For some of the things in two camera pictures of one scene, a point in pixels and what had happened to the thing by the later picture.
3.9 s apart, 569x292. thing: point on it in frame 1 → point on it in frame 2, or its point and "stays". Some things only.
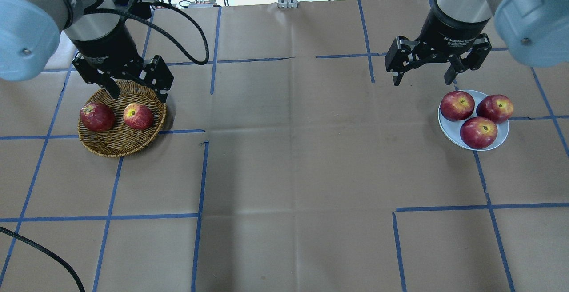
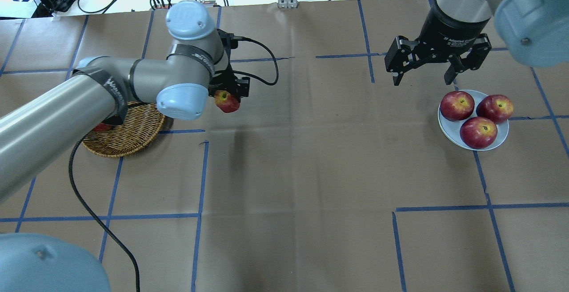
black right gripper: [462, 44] stays
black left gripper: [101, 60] → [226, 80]
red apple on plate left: [456, 106] stays
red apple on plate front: [478, 133] stays
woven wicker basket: [120, 140] stays
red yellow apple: [138, 116] → [227, 102]
